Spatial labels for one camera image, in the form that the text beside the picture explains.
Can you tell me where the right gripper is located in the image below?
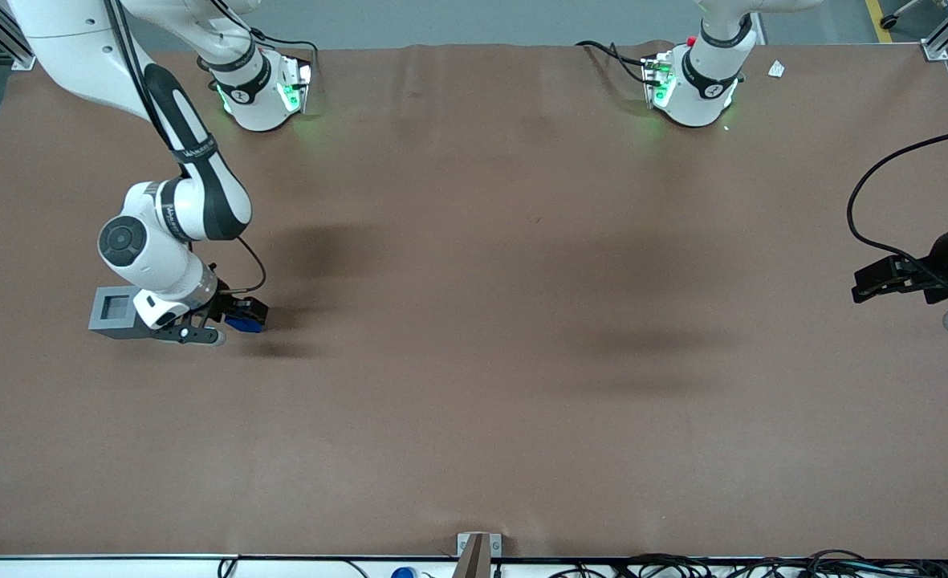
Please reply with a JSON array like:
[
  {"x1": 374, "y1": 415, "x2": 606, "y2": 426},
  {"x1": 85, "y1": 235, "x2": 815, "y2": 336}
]
[{"x1": 134, "y1": 290, "x2": 270, "y2": 331}]

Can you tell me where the gray square base block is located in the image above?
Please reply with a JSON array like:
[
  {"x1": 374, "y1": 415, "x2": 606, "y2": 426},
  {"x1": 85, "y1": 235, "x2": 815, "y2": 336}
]
[{"x1": 88, "y1": 287, "x2": 157, "y2": 340}]

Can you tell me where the brown table mat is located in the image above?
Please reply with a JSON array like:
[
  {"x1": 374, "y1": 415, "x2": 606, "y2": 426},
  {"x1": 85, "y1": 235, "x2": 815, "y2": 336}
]
[{"x1": 0, "y1": 40, "x2": 948, "y2": 560}]

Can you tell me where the black caster wheel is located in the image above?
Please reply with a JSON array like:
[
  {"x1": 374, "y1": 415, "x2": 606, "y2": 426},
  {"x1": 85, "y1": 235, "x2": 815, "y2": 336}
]
[{"x1": 879, "y1": 0, "x2": 924, "y2": 31}]

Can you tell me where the yellow floor tape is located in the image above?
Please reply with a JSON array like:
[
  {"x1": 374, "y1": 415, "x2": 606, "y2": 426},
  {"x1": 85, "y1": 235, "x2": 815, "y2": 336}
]
[{"x1": 865, "y1": 0, "x2": 897, "y2": 45}]

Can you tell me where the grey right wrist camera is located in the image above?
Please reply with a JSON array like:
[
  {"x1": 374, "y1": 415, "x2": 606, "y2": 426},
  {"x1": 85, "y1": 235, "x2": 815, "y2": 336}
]
[{"x1": 153, "y1": 320, "x2": 227, "y2": 348}]

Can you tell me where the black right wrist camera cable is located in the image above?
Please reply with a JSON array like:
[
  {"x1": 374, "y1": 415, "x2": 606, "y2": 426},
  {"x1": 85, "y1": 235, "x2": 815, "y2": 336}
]
[{"x1": 215, "y1": 235, "x2": 268, "y2": 295}]

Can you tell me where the long black left wrist cable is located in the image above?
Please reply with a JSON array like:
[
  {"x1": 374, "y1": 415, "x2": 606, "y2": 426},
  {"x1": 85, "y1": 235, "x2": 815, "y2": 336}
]
[{"x1": 846, "y1": 126, "x2": 948, "y2": 271}]

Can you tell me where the black right arm base cable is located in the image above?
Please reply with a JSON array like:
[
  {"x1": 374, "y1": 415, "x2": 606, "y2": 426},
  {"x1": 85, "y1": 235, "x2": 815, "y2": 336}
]
[{"x1": 245, "y1": 28, "x2": 319, "y2": 81}]

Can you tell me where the black arm base cable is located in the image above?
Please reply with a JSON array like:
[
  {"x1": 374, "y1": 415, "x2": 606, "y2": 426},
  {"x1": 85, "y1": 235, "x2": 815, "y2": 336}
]
[
  {"x1": 245, "y1": 28, "x2": 319, "y2": 81},
  {"x1": 576, "y1": 40, "x2": 653, "y2": 87}
]

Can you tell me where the metal bracket with brown bar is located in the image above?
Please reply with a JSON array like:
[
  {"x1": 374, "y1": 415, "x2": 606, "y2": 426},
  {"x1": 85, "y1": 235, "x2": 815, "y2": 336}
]
[{"x1": 457, "y1": 532, "x2": 502, "y2": 578}]

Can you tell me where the black cable tangle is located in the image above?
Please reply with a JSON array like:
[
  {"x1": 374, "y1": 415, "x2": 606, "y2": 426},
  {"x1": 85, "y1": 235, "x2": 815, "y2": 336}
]
[{"x1": 550, "y1": 549, "x2": 948, "y2": 578}]

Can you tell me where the black left arm base cable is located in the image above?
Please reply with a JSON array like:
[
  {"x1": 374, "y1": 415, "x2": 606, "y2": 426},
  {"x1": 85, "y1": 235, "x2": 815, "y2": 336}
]
[{"x1": 576, "y1": 40, "x2": 653, "y2": 87}]

